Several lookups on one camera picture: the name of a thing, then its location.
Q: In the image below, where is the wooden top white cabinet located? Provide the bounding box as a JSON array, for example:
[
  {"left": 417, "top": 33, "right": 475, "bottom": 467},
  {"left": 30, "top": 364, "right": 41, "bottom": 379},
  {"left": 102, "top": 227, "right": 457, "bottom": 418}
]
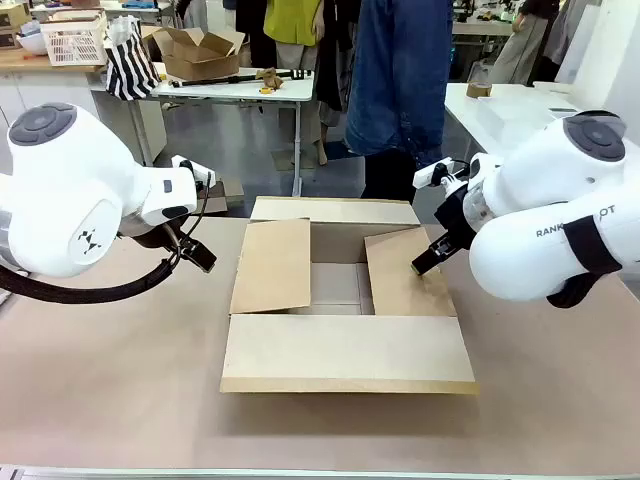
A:
[{"left": 0, "top": 47, "right": 169, "bottom": 166}]

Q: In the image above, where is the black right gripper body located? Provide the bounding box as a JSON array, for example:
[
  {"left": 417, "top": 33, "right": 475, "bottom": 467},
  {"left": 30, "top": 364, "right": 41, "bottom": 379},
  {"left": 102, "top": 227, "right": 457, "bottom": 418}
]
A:
[{"left": 433, "top": 191, "right": 477, "bottom": 252}]

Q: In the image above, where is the black left arm cable sleeve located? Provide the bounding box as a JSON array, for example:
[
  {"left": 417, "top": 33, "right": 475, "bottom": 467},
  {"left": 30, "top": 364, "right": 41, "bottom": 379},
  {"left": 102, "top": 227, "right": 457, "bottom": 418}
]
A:
[{"left": 0, "top": 252, "right": 181, "bottom": 306}]

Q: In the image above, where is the bystander in beige trousers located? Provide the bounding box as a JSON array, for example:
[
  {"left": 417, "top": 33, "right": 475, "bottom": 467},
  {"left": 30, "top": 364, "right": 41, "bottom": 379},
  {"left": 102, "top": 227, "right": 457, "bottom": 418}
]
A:
[{"left": 492, "top": 0, "right": 551, "bottom": 86}]

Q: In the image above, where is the long black rod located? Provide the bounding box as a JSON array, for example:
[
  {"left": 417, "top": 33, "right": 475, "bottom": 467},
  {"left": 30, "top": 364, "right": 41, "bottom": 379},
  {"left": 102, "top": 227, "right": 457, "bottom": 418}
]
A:
[{"left": 172, "top": 69, "right": 312, "bottom": 89}]

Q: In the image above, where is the large brown cardboard box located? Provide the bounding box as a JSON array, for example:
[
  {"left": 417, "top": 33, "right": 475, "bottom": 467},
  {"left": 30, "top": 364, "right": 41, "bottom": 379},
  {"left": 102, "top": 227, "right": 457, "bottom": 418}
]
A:
[{"left": 219, "top": 196, "right": 480, "bottom": 396}]

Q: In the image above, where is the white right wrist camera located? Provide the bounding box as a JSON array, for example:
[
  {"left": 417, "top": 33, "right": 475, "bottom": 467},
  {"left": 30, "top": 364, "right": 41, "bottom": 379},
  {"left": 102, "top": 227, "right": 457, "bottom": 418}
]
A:
[{"left": 412, "top": 158, "right": 474, "bottom": 190}]

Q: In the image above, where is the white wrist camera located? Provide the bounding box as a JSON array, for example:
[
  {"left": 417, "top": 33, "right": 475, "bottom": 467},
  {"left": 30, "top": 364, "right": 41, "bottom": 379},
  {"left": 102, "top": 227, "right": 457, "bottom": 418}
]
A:
[
  {"left": 412, "top": 158, "right": 474, "bottom": 190},
  {"left": 171, "top": 155, "right": 217, "bottom": 190}
]

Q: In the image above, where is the white lattice storage basket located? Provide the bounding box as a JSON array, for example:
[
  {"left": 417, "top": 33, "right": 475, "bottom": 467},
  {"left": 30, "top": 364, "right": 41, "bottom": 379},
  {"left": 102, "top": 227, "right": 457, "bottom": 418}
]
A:
[{"left": 39, "top": 10, "right": 109, "bottom": 67}]

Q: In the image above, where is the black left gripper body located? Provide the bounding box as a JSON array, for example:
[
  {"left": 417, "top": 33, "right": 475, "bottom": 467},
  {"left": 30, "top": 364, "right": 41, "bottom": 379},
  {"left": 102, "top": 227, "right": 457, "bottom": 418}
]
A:
[{"left": 163, "top": 219, "right": 201, "bottom": 255}]

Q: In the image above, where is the wide white work table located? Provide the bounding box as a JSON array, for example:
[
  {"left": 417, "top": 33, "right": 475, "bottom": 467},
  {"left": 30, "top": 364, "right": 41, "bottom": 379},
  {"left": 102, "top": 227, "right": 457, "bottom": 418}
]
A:
[{"left": 442, "top": 82, "right": 591, "bottom": 166}]

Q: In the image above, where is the black white striped bag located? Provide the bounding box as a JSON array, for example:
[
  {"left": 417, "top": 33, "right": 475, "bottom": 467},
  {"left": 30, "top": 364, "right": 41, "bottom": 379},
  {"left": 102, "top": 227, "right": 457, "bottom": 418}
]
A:
[{"left": 103, "top": 15, "right": 162, "bottom": 101}]

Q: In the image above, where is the person in denim shirt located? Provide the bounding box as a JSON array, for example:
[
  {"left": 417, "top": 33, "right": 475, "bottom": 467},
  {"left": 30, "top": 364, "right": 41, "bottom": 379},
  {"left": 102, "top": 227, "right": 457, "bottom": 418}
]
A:
[{"left": 344, "top": 0, "right": 454, "bottom": 205}]

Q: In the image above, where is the brown crumpled paper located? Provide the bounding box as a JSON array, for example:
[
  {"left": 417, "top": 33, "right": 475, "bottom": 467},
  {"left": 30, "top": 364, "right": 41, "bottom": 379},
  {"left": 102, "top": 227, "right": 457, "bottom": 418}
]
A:
[{"left": 255, "top": 67, "right": 284, "bottom": 90}]

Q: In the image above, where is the black right arm cable sleeve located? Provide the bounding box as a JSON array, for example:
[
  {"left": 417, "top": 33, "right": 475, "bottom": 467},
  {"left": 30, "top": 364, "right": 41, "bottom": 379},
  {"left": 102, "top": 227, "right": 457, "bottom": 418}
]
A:
[{"left": 546, "top": 272, "right": 601, "bottom": 309}]

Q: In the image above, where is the black hanging garment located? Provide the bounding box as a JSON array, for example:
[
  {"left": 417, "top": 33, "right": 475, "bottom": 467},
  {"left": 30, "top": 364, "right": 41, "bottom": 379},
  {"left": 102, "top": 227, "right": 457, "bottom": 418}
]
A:
[{"left": 314, "top": 0, "right": 361, "bottom": 114}]

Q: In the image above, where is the small open cardboard box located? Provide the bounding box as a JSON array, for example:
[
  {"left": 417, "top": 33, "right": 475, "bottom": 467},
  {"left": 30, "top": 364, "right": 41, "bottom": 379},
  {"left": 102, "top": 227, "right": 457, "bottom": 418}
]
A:
[{"left": 152, "top": 27, "right": 247, "bottom": 82}]

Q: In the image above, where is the white table with grey leg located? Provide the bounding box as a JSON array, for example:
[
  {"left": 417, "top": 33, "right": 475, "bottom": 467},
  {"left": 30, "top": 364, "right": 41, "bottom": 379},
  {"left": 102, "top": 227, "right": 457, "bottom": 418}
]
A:
[{"left": 149, "top": 62, "right": 316, "bottom": 199}]

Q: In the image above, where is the white foam board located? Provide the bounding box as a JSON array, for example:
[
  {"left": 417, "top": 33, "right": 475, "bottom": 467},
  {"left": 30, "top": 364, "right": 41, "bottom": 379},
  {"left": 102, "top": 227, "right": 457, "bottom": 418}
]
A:
[{"left": 554, "top": 0, "right": 640, "bottom": 114}]

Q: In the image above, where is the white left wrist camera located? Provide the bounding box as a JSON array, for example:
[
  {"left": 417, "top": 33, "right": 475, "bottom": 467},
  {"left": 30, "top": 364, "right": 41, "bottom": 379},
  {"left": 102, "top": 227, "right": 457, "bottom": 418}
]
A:
[{"left": 171, "top": 155, "right": 217, "bottom": 190}]

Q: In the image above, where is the flat cardboard sheet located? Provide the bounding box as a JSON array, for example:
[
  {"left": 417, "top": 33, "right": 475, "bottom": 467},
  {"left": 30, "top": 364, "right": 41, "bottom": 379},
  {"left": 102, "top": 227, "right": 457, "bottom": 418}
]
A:
[{"left": 202, "top": 179, "right": 246, "bottom": 217}]

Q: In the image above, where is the black arm cable sleeve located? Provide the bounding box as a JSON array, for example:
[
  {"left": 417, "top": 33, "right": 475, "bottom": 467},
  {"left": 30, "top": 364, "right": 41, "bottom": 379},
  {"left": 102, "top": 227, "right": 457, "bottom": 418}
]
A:
[
  {"left": 546, "top": 272, "right": 601, "bottom": 309},
  {"left": 0, "top": 252, "right": 181, "bottom": 306}
]

